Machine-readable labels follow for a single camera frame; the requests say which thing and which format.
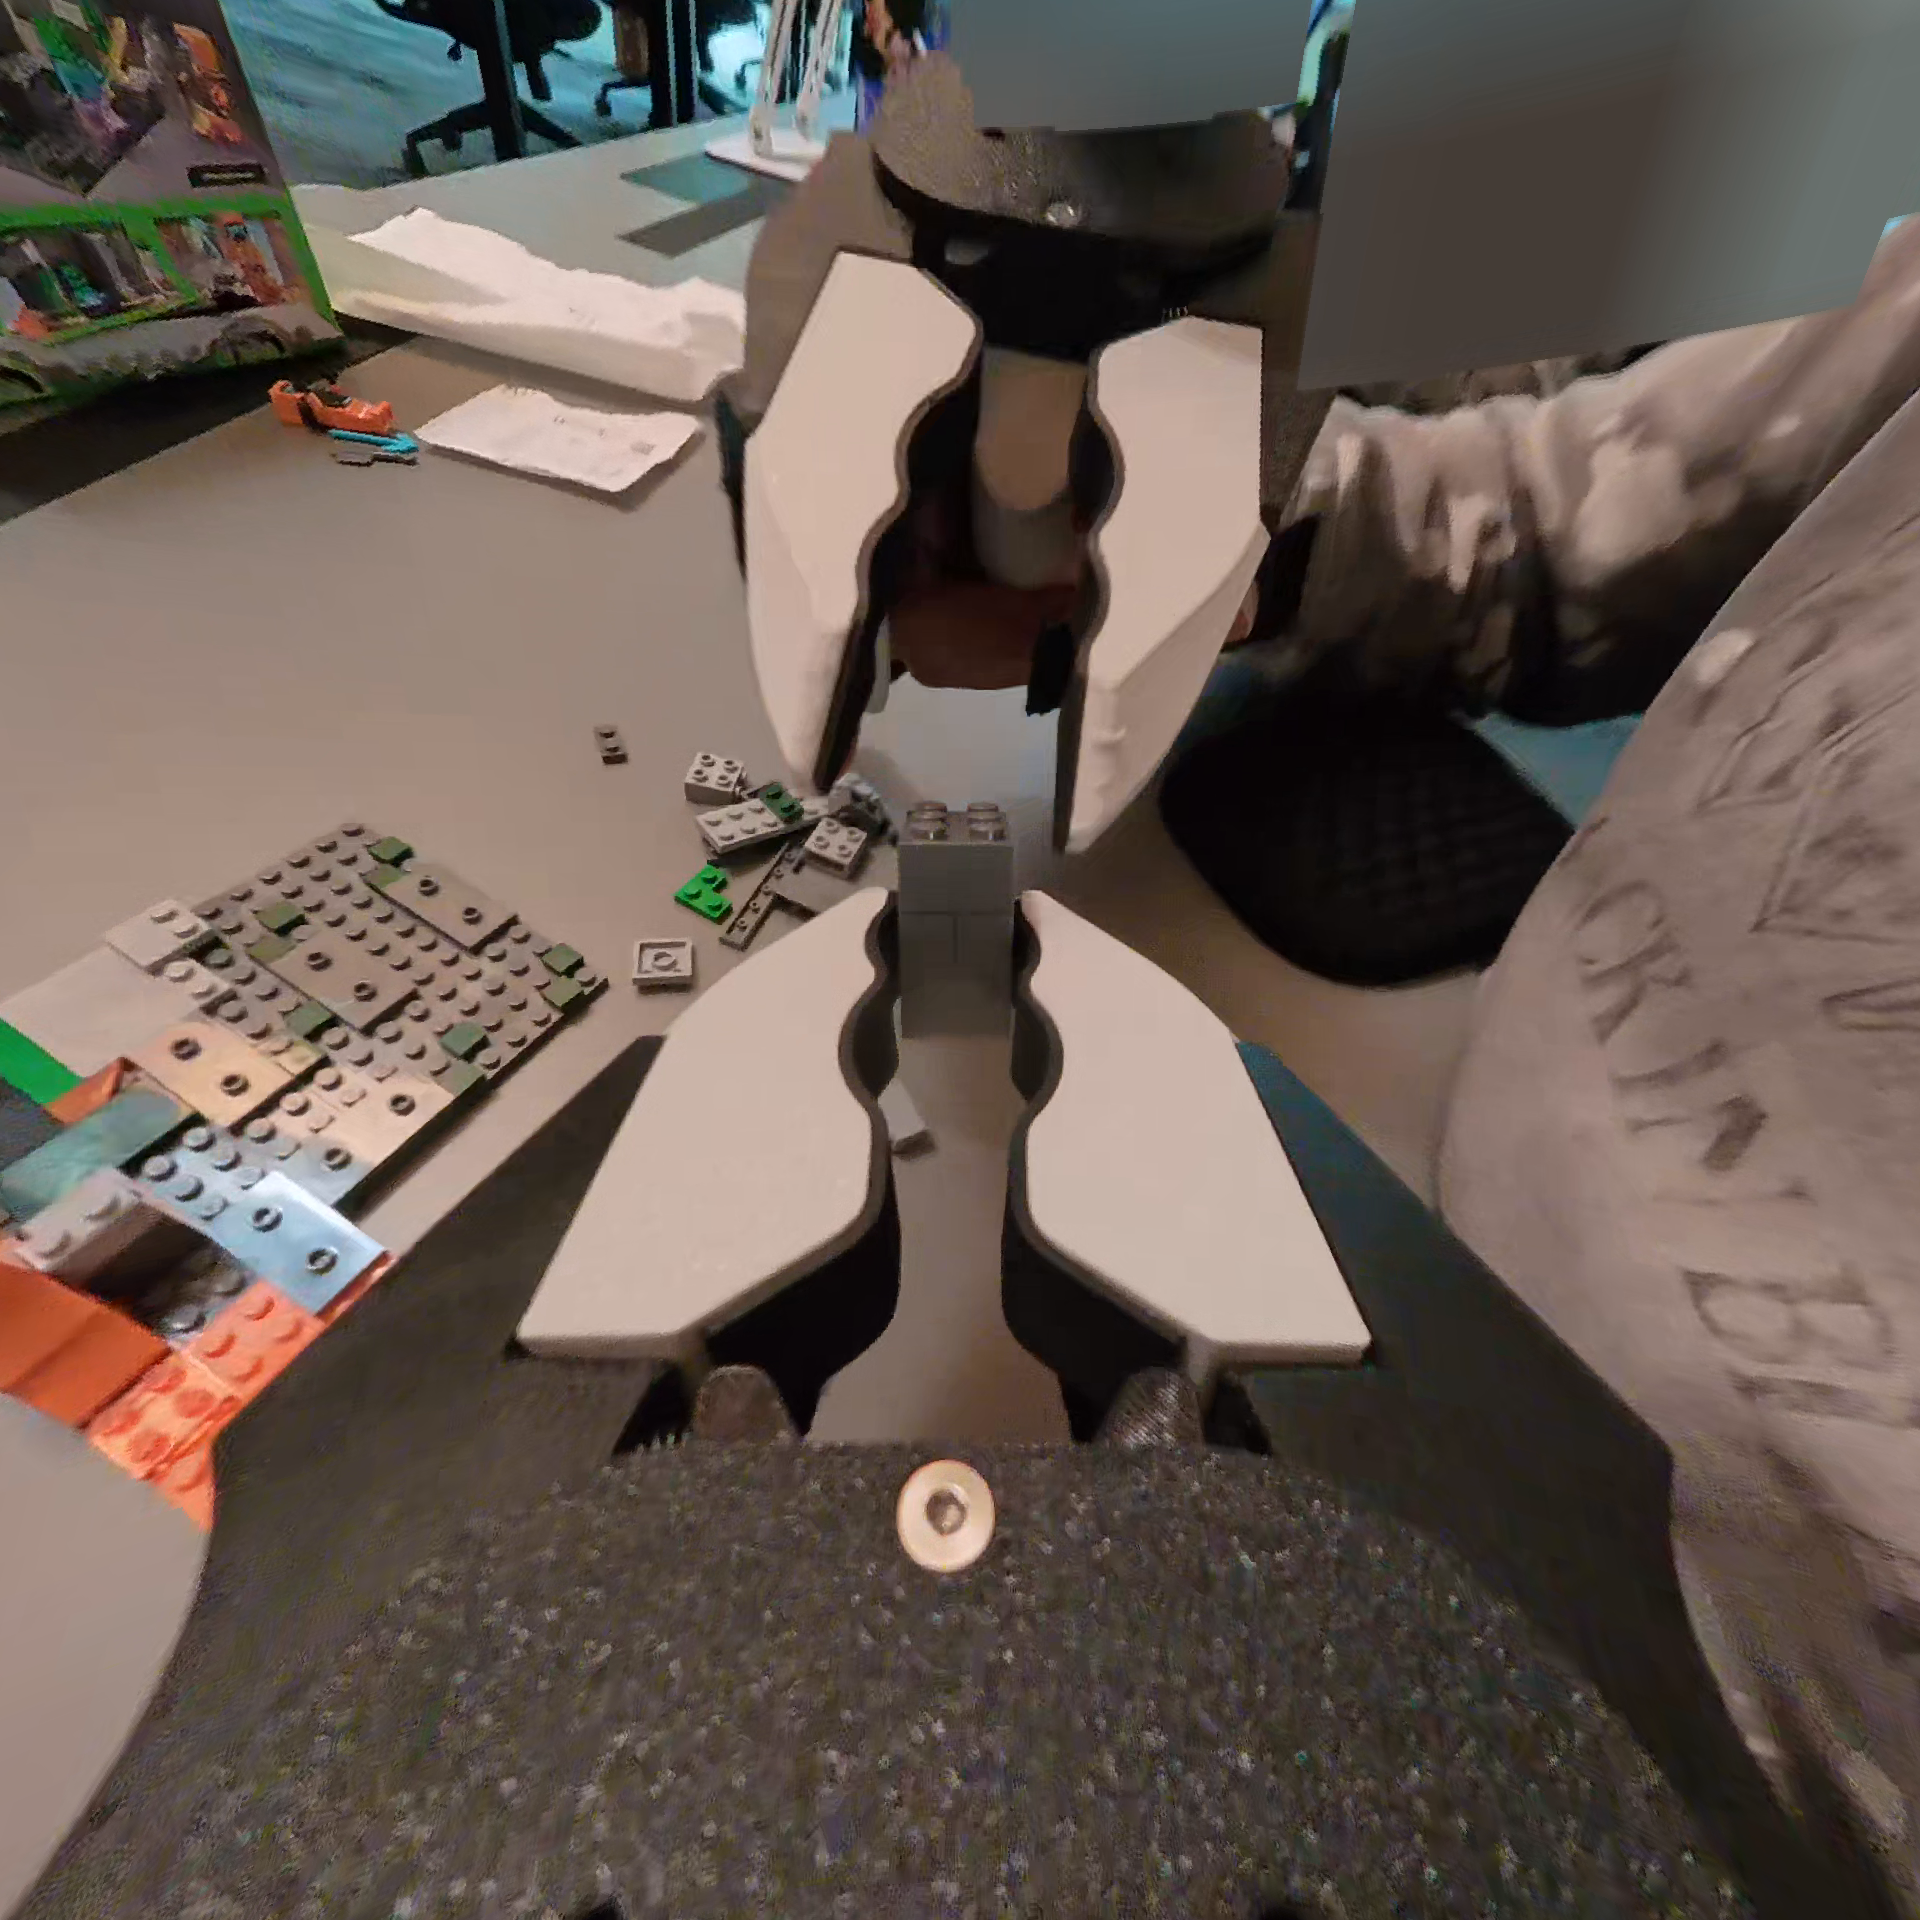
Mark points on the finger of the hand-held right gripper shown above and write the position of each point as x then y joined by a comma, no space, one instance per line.
825,494
1185,511

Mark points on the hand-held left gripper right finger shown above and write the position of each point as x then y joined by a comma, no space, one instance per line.
1185,1202

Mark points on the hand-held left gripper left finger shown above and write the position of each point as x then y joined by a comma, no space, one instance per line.
704,1185

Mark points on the dark grey lego brick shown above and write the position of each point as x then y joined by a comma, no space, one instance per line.
859,798
905,1124

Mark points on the torn white printed paper bag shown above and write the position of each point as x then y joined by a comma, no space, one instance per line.
569,307

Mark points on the long grey lego plate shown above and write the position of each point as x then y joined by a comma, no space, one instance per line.
735,827

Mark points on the grey lego wall section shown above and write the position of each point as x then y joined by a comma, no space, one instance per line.
955,931

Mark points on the partly built grey lego model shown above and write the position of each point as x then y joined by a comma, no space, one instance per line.
300,1021

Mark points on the person's right forearm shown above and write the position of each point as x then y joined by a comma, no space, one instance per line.
1575,511

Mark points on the small dark grey lego tile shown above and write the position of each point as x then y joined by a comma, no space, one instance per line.
663,963

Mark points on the bright green corner lego plate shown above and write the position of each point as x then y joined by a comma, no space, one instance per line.
703,898

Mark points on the loose tan lego brick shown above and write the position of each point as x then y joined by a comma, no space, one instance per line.
716,777

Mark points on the small dark green lego plate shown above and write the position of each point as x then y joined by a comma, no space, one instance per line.
778,802

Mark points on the light grey square lego brick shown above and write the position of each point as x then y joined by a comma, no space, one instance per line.
836,844

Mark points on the small orange lego figure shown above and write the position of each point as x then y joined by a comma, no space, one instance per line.
330,407

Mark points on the green lego set box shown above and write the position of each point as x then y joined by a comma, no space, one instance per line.
135,196

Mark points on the person's right hand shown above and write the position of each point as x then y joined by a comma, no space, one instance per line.
975,639

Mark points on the small torn white paper bag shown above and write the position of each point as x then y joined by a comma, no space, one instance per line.
556,438

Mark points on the white stand with black board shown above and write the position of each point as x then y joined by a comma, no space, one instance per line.
779,90

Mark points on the black mesh armrest pad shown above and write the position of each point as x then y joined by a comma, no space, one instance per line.
1348,857

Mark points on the grey splattered hoodie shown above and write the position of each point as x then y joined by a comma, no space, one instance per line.
1724,1202

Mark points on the black office chair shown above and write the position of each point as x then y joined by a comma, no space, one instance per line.
481,61

